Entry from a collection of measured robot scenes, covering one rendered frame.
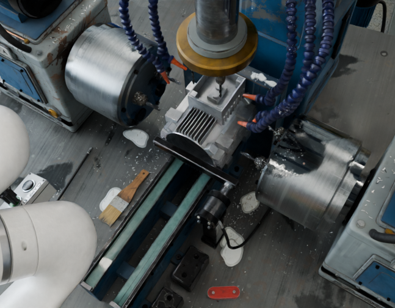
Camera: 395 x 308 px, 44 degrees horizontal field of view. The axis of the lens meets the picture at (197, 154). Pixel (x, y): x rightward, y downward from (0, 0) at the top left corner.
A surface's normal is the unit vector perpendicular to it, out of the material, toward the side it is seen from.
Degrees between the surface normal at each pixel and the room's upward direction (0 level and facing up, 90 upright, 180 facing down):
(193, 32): 0
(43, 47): 0
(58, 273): 67
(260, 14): 90
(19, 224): 33
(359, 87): 0
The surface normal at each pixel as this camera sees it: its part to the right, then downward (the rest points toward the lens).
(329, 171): -0.19, -0.24
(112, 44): -0.02, -0.50
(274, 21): -0.54, 0.75
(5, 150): 0.43, -0.38
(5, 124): 0.54, -0.54
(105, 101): -0.51, 0.54
